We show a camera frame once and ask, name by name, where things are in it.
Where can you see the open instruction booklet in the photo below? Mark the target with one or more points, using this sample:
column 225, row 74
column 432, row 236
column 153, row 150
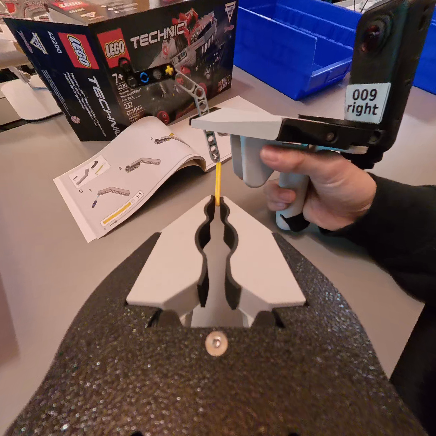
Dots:
column 136, row 170

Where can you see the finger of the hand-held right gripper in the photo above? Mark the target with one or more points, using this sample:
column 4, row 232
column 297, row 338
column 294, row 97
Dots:
column 238, row 122

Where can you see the black toy set box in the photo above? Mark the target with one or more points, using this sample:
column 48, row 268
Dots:
column 68, row 95

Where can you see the person's right forearm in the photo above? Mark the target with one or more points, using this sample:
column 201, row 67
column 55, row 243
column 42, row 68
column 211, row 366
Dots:
column 402, row 231

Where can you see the grey angled toy beam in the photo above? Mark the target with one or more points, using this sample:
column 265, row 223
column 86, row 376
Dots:
column 201, row 98

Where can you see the white curved object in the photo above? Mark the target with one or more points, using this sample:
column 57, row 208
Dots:
column 27, row 98

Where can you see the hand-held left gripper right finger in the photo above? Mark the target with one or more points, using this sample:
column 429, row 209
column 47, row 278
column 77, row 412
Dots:
column 265, row 269

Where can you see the yellow toy axle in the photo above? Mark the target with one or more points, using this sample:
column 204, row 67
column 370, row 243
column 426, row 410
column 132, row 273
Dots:
column 218, row 184
column 169, row 71

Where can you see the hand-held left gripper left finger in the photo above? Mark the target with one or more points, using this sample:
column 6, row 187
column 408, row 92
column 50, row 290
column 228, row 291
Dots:
column 167, row 269

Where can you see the person's black jacket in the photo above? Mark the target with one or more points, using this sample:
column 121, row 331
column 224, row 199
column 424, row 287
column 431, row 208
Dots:
column 415, row 374

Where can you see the blue plastic bin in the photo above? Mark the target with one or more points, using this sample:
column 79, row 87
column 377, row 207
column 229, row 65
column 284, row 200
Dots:
column 272, row 58
column 425, row 68

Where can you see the grey desk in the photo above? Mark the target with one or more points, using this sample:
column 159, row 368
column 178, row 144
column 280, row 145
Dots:
column 41, row 272

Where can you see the black angled toy beam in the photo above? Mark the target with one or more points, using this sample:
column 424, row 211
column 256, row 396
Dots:
column 151, row 79

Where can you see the person's right hand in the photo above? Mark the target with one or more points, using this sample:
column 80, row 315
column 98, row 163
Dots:
column 333, row 190

